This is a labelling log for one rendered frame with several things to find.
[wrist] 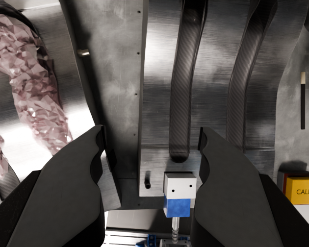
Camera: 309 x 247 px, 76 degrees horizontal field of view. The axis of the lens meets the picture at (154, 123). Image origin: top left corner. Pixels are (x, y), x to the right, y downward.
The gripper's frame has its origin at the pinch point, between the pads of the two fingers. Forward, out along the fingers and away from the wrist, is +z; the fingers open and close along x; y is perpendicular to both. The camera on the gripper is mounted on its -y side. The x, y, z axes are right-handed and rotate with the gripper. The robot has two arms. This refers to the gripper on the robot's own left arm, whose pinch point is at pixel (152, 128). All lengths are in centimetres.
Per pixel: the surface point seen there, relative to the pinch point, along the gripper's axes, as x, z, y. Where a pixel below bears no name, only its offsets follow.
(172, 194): 3.0, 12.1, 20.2
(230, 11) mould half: 11.4, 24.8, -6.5
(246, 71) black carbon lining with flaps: 16.6, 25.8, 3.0
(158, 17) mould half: 0.3, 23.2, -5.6
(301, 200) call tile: 34, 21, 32
